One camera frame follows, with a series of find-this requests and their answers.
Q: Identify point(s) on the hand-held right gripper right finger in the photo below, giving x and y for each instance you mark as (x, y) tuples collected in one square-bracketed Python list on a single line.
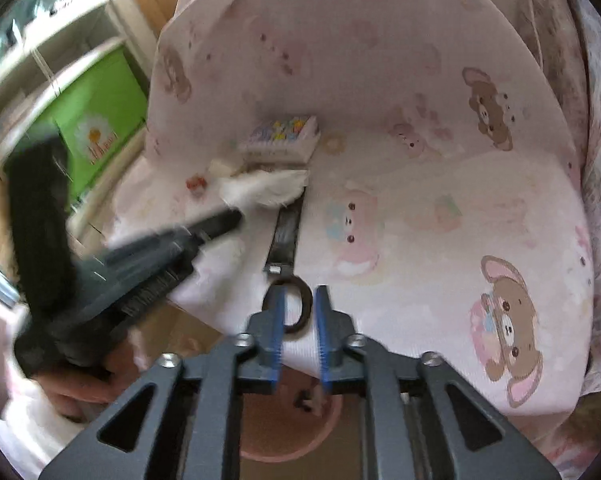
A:
[(323, 335)]

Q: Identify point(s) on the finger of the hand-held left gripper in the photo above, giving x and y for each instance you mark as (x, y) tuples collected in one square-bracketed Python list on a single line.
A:
[(155, 290), (190, 237)]

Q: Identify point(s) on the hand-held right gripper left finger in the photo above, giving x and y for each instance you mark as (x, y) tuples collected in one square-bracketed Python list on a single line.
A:
[(279, 330)]

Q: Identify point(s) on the large white tissue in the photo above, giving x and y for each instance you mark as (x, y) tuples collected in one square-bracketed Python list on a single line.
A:
[(265, 187)]

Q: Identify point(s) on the pink plastic wastebasket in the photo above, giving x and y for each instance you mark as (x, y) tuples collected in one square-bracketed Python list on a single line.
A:
[(280, 440)]

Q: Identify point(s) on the person's left hand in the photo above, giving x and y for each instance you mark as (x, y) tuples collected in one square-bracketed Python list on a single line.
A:
[(75, 395)]

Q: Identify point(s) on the small red striped candy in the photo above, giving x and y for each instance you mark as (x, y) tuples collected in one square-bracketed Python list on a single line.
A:
[(196, 183)]

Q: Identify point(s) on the black flat bar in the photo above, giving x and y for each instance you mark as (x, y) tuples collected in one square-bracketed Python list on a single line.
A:
[(285, 235)]

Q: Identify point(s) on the printed tissue pack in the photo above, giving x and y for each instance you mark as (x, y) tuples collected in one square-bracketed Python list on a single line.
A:
[(280, 135)]

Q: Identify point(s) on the green storage box white lid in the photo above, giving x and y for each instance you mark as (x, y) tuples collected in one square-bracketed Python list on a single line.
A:
[(105, 105)]

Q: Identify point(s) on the pink bear print chair cover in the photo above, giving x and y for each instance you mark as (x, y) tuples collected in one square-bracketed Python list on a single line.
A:
[(405, 210)]

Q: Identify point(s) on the white shelving cabinet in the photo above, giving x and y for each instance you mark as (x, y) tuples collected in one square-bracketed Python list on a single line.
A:
[(55, 35)]

